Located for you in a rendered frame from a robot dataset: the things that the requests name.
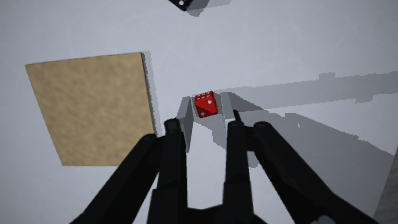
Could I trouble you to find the black die with white pips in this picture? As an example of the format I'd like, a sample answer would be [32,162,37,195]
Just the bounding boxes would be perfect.
[168,0,193,11]

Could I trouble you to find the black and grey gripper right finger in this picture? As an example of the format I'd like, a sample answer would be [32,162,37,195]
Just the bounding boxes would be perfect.
[220,92,379,224]

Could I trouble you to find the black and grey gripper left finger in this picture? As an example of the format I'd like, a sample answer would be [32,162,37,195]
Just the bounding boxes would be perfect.
[69,96,194,224]

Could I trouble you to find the red die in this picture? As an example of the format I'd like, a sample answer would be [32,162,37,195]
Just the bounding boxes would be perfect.
[194,91,218,118]

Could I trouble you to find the tan flat mat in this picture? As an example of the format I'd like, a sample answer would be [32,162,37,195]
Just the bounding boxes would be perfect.
[25,52,155,166]

